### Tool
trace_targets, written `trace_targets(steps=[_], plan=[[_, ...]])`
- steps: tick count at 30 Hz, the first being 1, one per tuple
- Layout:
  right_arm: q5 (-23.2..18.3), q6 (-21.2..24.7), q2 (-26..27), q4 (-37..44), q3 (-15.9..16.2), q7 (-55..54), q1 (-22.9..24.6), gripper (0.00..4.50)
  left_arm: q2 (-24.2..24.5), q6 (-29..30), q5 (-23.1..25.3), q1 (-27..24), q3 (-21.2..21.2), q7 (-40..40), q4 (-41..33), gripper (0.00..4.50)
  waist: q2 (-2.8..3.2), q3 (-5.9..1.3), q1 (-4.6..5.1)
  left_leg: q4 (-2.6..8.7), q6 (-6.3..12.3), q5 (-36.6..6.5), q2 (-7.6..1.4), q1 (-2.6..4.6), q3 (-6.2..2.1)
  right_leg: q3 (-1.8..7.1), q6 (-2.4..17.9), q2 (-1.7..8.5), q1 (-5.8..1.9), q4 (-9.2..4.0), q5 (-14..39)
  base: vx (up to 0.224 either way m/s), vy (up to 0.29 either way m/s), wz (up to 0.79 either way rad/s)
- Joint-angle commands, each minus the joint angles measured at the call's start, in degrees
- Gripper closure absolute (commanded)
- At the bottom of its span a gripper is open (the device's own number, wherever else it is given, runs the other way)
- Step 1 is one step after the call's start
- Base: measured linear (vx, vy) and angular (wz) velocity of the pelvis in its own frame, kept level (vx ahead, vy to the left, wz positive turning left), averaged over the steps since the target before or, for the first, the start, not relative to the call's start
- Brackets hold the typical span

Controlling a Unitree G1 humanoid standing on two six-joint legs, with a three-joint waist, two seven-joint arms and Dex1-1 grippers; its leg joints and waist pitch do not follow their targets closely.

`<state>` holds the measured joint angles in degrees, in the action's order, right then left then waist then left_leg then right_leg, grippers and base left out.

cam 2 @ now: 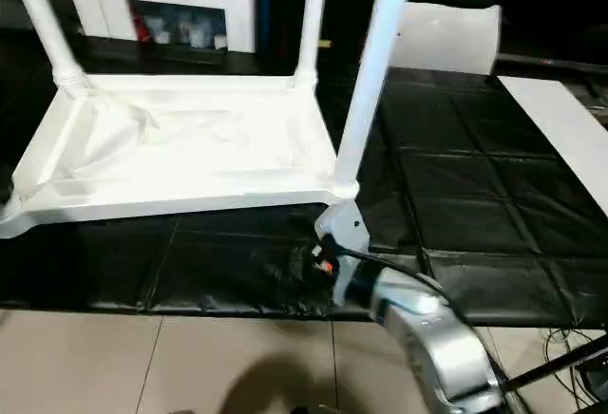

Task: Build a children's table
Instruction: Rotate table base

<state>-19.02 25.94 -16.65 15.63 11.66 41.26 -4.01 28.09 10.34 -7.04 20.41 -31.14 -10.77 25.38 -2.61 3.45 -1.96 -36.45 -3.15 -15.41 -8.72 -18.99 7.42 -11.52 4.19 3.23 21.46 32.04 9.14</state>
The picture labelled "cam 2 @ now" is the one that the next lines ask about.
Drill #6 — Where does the white plastic table top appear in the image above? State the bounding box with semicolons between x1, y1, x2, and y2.
0;72;361;240

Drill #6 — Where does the black floor rod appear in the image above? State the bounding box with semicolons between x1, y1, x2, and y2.
502;336;608;394

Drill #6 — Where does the flat white board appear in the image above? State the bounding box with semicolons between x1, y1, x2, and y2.
499;75;608;217

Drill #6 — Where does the white cabinet with glass doors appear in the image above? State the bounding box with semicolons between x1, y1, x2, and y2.
0;0;258;54

